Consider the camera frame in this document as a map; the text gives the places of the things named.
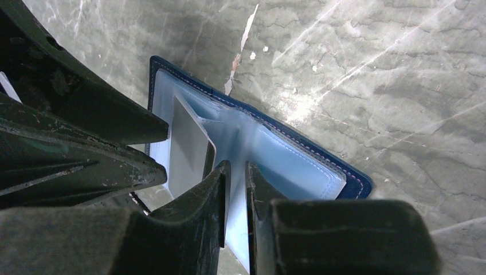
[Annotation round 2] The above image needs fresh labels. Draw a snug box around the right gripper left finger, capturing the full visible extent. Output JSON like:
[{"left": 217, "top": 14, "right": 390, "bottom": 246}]
[{"left": 148, "top": 160, "right": 232, "bottom": 275}]

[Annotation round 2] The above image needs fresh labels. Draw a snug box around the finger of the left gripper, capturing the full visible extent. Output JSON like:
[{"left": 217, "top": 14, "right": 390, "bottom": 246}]
[
  {"left": 1, "top": 95, "right": 167, "bottom": 209},
  {"left": 1, "top": 1, "right": 168, "bottom": 145}
]

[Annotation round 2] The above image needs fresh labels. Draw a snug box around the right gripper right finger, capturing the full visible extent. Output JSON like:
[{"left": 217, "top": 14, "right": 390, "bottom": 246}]
[{"left": 245, "top": 162, "right": 286, "bottom": 274}]

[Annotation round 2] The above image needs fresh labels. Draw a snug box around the blue leather card holder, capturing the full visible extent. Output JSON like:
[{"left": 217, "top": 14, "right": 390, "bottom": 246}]
[{"left": 146, "top": 56, "right": 373, "bottom": 269}]

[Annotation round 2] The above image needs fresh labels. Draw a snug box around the grey VIP credit card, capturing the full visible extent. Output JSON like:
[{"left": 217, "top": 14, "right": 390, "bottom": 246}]
[{"left": 168, "top": 95, "right": 215, "bottom": 198}]

